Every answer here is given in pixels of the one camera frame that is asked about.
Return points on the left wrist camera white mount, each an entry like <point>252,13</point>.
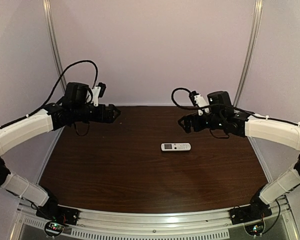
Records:
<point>98,92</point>

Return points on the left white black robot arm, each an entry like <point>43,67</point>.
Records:
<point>80,103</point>

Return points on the aluminium frame post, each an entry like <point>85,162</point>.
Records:
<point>253,37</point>
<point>52,36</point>

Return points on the left controller board with LEDs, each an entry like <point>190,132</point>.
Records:
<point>53,229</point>

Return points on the right controller board with LEDs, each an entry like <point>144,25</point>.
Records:
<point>255,229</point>

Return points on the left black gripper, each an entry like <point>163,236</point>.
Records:
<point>107,113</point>

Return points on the left aluminium frame post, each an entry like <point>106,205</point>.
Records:
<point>52,36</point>

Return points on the curved aluminium front rail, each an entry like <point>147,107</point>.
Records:
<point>172,223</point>

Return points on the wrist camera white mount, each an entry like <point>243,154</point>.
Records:
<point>199,101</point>
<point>98,92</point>

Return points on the controller board with leds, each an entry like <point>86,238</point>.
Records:
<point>53,229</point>
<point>255,229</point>

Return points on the white remote control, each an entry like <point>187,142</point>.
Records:
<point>175,147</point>

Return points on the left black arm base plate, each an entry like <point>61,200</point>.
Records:
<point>57,213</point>

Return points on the white slotted cable duct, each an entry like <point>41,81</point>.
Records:
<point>30,228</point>

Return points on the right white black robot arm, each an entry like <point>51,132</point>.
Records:
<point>216,112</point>

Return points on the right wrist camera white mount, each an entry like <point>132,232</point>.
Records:
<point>199,101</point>

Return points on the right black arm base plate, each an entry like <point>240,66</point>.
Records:
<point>249,213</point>

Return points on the right aluminium frame post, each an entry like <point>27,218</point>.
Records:
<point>253,37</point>

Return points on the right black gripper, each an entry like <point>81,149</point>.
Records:
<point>190,122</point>

